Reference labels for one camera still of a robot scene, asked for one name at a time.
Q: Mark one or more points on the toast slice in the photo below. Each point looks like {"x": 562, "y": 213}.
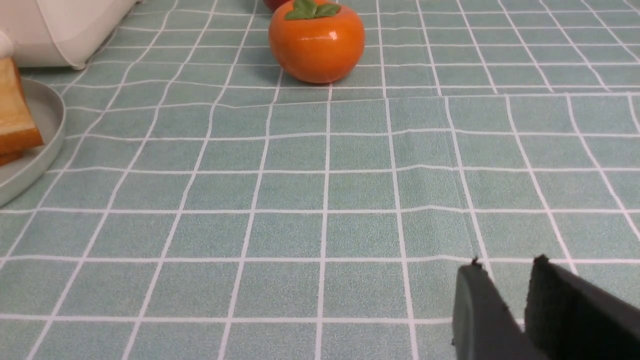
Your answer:
{"x": 7, "y": 158}
{"x": 18, "y": 131}

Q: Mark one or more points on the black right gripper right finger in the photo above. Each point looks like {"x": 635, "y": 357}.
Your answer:
{"x": 569, "y": 318}

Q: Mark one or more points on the orange persimmon with leaves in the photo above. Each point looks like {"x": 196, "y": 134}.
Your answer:
{"x": 316, "y": 41}

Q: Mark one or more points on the white two-slot toaster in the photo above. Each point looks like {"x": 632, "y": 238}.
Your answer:
{"x": 57, "y": 33}

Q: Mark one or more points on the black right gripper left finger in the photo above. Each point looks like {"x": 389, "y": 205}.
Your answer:
{"x": 483, "y": 327}

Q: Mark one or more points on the green checkered tablecloth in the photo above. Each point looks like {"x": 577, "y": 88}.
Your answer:
{"x": 207, "y": 206}

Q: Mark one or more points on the red apple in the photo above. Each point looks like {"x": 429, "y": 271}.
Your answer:
{"x": 273, "y": 5}

